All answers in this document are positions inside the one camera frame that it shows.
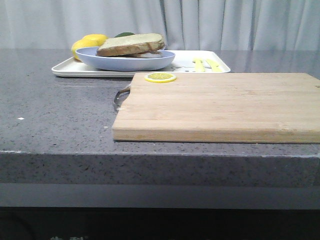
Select bread slice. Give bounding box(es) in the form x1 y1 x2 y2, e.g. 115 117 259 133
96 33 165 57
127 52 152 58

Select blue plate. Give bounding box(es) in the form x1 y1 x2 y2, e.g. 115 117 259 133
75 46 176 72

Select white rectangular tray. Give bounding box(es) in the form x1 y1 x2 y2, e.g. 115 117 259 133
51 50 231 78

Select wooden cutting board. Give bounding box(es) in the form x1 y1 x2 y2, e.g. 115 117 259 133
112 72 320 144

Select lemon slice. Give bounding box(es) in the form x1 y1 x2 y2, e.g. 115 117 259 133
144 72 177 83

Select yellow plastic fork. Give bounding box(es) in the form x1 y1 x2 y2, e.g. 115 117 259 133
192 57 206 73

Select fried egg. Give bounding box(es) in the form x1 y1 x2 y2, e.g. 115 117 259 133
148 51 162 58

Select yellow plastic knife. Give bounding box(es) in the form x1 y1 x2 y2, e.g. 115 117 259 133
205 58 222 73

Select green lime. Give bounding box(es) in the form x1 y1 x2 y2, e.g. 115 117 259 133
115 32 135 38

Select rear yellow lemon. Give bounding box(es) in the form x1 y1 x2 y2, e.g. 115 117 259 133
82 34 109 46

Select yellow lemon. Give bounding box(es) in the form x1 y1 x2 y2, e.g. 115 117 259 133
82 34 109 46
71 39 101 62

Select front yellow lemon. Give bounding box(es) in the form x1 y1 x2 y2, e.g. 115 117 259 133
71 39 101 62

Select grey curtain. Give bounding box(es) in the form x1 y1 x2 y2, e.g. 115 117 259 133
0 0 320 51

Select metal cutting board handle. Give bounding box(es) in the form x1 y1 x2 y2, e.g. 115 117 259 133
113 84 131 111

